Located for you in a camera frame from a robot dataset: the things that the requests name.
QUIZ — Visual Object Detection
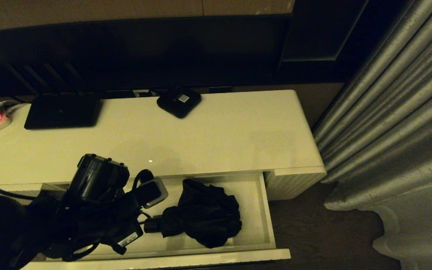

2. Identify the small black square box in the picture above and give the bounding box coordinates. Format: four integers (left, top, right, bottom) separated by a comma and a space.
156, 87, 202, 119

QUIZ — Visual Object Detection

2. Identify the white tv cabinet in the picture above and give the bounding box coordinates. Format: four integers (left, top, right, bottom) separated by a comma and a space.
0, 89, 327, 201

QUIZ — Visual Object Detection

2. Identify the cream white ribbed drawer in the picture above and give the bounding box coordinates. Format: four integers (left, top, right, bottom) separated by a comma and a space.
21, 172, 291, 270

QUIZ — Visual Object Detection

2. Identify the black television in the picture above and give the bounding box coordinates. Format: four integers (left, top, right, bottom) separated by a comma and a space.
0, 14, 291, 98

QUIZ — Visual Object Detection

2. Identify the dark framed wall panel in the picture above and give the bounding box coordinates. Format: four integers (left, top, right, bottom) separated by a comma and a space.
276, 0, 408, 84

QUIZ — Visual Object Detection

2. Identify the white power strip cable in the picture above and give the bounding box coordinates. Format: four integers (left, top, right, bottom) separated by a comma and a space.
0, 99, 31, 112

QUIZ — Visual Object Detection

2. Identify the black wifi router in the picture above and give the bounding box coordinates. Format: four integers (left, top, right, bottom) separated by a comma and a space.
5, 62, 102, 130

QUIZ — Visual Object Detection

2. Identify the grey pleated curtain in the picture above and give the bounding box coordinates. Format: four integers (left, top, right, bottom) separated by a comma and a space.
312, 0, 432, 270

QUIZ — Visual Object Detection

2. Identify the black umbrella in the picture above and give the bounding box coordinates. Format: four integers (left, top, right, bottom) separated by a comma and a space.
143, 178, 243, 249

